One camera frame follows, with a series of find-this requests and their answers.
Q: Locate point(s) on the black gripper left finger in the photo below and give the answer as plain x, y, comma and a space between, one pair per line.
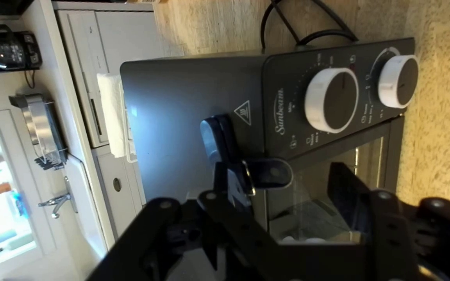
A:
172, 243

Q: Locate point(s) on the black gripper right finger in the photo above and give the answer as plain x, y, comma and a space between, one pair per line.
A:
422, 243

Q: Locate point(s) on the black toaster oven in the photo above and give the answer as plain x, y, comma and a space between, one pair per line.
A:
183, 103

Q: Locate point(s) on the white black oven knob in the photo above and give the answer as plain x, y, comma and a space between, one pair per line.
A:
397, 81
332, 100

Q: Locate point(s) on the white kitchen cabinets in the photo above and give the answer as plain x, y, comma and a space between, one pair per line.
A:
124, 196

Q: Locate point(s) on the white kitchen sink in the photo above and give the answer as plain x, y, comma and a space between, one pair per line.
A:
86, 203

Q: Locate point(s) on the white wooden-top kitchen island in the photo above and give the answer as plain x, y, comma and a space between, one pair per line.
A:
444, 145

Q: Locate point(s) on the chrome faucet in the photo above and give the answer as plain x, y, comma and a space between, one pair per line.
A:
57, 203

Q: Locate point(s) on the blue sponge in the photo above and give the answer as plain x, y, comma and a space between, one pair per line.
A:
19, 203

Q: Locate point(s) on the kitchen window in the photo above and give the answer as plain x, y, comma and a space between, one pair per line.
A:
1, 228

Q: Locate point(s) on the grey dish rack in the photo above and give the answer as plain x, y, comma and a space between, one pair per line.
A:
43, 129

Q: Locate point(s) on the white dishwasher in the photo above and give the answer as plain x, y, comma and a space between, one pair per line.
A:
116, 46

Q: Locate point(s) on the black coffee maker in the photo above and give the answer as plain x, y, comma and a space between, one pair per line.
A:
7, 48

